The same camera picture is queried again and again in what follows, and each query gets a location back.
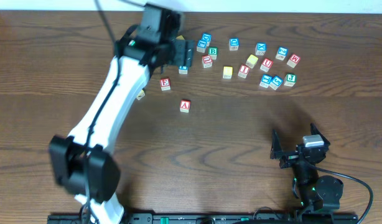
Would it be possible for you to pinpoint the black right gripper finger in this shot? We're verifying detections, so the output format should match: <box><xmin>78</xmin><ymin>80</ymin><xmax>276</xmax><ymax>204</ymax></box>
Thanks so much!
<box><xmin>270</xmin><ymin>129</ymin><xmax>283</xmax><ymax>159</ymax></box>
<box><xmin>310</xmin><ymin>123</ymin><xmax>325</xmax><ymax>139</ymax></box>

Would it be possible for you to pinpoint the red A letter block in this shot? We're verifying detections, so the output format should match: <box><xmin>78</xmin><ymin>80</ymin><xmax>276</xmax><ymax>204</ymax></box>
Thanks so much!
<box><xmin>180</xmin><ymin>100</ymin><xmax>190</xmax><ymax>113</ymax></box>

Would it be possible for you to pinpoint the red I letter block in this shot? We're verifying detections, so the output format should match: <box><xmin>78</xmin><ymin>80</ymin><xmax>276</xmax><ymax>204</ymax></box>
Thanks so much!
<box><xmin>238</xmin><ymin>65</ymin><xmax>250</xmax><ymax>78</ymax></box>

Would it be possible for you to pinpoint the blue 2 number block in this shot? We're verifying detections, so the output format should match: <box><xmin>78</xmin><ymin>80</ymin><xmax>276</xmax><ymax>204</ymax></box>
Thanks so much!
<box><xmin>275</xmin><ymin>47</ymin><xmax>288</xmax><ymax>60</ymax></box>

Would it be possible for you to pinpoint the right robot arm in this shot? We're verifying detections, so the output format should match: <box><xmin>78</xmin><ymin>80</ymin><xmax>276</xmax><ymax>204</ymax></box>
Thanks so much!
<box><xmin>270</xmin><ymin>124</ymin><xmax>343</xmax><ymax>213</ymax></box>

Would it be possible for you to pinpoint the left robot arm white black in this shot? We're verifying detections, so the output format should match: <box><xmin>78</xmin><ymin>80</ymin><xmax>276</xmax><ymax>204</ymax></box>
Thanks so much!
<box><xmin>49</xmin><ymin>3</ymin><xmax>194</xmax><ymax>223</ymax></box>

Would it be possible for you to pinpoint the yellow block top centre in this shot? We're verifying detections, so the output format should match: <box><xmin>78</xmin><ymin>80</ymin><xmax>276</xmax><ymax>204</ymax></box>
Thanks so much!
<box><xmin>176</xmin><ymin>35</ymin><xmax>185</xmax><ymax>40</ymax></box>

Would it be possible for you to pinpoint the blue L block centre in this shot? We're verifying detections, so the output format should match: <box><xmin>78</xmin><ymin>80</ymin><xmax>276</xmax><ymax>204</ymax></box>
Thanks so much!
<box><xmin>196</xmin><ymin>40</ymin><xmax>207</xmax><ymax>54</ymax></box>

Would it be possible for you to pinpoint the blue P letter block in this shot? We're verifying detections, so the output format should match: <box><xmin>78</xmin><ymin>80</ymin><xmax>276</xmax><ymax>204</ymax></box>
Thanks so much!
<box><xmin>179</xmin><ymin>66</ymin><xmax>189</xmax><ymax>75</ymax></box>

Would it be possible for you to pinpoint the red U block centre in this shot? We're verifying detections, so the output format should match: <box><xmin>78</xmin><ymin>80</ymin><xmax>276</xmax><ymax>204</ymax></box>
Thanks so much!
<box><xmin>202</xmin><ymin>55</ymin><xmax>213</xmax><ymax>68</ymax></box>

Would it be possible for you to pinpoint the red u block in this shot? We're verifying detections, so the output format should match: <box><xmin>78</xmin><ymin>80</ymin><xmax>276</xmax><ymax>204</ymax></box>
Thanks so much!
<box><xmin>202</xmin><ymin>55</ymin><xmax>213</xmax><ymax>68</ymax></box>
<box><xmin>260</xmin><ymin>58</ymin><xmax>273</xmax><ymax>72</ymax></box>

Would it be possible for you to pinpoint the blue D block upper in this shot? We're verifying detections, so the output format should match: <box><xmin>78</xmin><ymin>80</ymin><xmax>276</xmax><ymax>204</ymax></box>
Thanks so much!
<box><xmin>201</xmin><ymin>33</ymin><xmax>212</xmax><ymax>47</ymax></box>

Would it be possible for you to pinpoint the blue d block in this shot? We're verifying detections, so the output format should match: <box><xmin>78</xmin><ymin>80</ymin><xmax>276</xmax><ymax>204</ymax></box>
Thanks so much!
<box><xmin>229</xmin><ymin>38</ymin><xmax>240</xmax><ymax>51</ymax></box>
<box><xmin>201</xmin><ymin>33</ymin><xmax>212</xmax><ymax>47</ymax></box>

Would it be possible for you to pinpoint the green B letter block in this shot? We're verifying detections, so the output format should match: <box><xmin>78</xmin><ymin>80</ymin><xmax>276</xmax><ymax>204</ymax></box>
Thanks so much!
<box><xmin>208</xmin><ymin>47</ymin><xmax>218</xmax><ymax>60</ymax></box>

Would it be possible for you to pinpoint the red E letter block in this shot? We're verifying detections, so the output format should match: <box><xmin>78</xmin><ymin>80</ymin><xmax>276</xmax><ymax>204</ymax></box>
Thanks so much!
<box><xmin>160</xmin><ymin>78</ymin><xmax>171</xmax><ymax>91</ymax></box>

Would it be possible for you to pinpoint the yellow S block centre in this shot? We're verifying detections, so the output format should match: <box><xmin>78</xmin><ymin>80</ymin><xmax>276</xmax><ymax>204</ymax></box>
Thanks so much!
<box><xmin>223</xmin><ymin>66</ymin><xmax>233</xmax><ymax>79</ymax></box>

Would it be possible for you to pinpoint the blue D block right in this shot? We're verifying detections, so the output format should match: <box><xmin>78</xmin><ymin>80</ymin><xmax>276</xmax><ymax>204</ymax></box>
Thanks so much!
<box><xmin>229</xmin><ymin>38</ymin><xmax>240</xmax><ymax>51</ymax></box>

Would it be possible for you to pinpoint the green J block right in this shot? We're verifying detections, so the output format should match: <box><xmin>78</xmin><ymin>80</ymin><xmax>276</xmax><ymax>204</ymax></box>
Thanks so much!
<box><xmin>284</xmin><ymin>73</ymin><xmax>297</xmax><ymax>87</ymax></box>

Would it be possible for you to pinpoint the yellow K letter block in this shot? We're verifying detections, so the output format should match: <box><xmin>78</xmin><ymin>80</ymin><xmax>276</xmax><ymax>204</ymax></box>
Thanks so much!
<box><xmin>136</xmin><ymin>90</ymin><xmax>145</xmax><ymax>100</ymax></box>

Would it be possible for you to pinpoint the blue G letter block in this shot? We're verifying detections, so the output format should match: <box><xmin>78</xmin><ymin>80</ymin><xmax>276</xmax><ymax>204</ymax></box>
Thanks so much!
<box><xmin>269</xmin><ymin>76</ymin><xmax>283</xmax><ymax>90</ymax></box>

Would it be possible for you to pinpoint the yellow O letter block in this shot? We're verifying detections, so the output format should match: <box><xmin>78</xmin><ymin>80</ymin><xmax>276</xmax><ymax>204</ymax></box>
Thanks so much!
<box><xmin>246</xmin><ymin>54</ymin><xmax>259</xmax><ymax>68</ymax></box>

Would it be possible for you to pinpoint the blue I letter block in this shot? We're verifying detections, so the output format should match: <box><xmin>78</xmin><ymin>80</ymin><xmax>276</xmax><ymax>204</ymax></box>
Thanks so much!
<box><xmin>259</xmin><ymin>74</ymin><xmax>273</xmax><ymax>88</ymax></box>

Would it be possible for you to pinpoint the red M letter block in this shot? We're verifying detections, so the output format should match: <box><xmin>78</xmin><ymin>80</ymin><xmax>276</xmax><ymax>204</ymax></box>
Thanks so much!
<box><xmin>287</xmin><ymin>54</ymin><xmax>300</xmax><ymax>68</ymax></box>

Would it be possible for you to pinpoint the blue X letter block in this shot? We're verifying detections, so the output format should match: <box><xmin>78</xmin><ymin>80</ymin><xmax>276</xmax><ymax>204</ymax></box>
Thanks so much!
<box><xmin>255</xmin><ymin>42</ymin><xmax>267</xmax><ymax>55</ymax></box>

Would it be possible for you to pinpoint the red U block right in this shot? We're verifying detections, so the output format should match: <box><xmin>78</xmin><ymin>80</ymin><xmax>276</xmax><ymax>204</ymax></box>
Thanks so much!
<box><xmin>260</xmin><ymin>58</ymin><xmax>273</xmax><ymax>72</ymax></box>

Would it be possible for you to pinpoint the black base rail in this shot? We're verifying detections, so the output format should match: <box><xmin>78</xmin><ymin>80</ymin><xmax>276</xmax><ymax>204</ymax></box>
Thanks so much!
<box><xmin>47</xmin><ymin>212</ymin><xmax>358</xmax><ymax>224</ymax></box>

